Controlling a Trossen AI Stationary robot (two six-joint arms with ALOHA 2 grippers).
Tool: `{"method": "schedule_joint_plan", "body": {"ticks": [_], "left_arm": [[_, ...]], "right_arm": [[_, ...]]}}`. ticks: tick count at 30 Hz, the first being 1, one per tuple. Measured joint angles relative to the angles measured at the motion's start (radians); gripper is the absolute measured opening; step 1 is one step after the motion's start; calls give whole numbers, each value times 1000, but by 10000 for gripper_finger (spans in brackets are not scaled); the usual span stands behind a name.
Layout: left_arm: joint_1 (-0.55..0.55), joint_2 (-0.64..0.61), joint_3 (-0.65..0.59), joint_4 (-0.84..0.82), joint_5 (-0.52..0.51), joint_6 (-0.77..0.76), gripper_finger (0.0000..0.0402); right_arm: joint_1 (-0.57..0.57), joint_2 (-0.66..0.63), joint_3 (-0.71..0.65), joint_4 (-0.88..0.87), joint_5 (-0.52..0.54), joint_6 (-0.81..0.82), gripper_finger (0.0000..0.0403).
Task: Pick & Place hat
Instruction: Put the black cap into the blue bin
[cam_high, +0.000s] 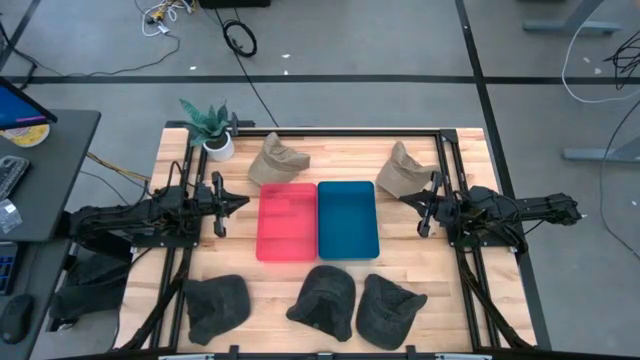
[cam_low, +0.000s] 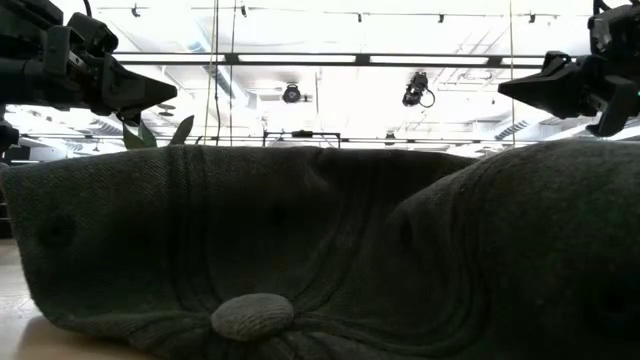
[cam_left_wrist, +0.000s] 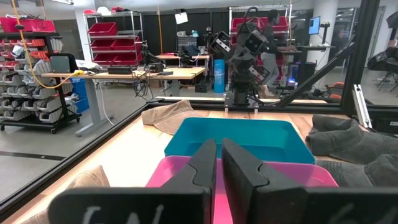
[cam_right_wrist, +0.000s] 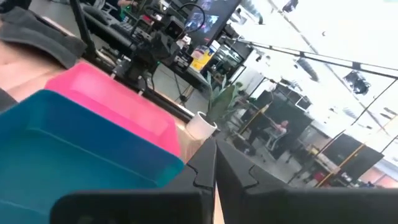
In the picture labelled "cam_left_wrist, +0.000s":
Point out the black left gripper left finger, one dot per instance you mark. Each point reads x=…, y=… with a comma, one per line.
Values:
x=199, y=174

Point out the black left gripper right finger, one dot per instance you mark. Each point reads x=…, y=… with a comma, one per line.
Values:
x=242, y=180

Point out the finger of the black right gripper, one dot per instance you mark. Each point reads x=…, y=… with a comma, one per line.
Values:
x=244, y=59
x=232, y=58

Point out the tan towel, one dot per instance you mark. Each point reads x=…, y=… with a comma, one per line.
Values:
x=168, y=116

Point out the dark grey fabric hat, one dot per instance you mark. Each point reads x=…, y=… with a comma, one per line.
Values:
x=357, y=174
x=342, y=140

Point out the tan fabric hat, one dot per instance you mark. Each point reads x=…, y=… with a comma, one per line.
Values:
x=90, y=179

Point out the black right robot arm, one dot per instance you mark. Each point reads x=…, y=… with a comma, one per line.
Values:
x=244, y=87

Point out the computer monitor on arm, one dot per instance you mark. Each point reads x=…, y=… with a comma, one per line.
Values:
x=314, y=25

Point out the person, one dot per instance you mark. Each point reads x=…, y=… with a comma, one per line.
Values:
x=273, y=43

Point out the blue cylinder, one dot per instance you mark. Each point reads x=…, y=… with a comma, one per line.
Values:
x=219, y=76

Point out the red shelf bin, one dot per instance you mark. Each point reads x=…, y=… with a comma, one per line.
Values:
x=239, y=23
x=101, y=45
x=283, y=23
x=104, y=59
x=124, y=44
x=126, y=58
x=102, y=29

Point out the blue plastic tray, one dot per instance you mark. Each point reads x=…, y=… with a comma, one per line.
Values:
x=248, y=137

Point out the grey drawer cabinet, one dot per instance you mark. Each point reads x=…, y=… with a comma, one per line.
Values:
x=186, y=42

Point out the pink plastic tray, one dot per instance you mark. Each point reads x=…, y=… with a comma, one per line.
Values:
x=292, y=174

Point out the wooden desk with grey legs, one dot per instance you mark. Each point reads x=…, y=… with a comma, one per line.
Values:
x=180, y=73

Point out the black standing desk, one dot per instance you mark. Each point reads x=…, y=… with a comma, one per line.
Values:
x=311, y=47

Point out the black computer tower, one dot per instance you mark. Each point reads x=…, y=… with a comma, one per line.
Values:
x=306, y=73

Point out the small wooden desk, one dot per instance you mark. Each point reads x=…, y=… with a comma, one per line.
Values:
x=168, y=57

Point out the white paper sign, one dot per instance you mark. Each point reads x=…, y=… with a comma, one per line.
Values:
x=181, y=18

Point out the flat black tablet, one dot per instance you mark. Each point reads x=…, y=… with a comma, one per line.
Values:
x=165, y=73

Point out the black power supply box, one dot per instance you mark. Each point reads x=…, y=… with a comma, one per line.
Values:
x=119, y=70

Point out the black office chair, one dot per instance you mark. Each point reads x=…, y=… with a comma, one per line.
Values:
x=382, y=60

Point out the white helmet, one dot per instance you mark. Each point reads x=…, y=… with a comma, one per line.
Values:
x=104, y=11

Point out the blue storage bin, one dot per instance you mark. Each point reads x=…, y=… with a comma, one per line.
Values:
x=80, y=90

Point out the black rack with small bins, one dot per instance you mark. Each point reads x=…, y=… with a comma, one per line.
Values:
x=62, y=102

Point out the grey monitor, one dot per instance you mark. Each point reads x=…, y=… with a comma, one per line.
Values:
x=59, y=63

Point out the large red storage bin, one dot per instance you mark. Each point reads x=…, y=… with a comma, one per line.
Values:
x=7, y=25
x=37, y=26

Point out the black aluminium table frame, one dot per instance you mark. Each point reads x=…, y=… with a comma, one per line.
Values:
x=360, y=46

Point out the silver aluminium bracket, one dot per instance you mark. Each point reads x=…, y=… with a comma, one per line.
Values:
x=362, y=107

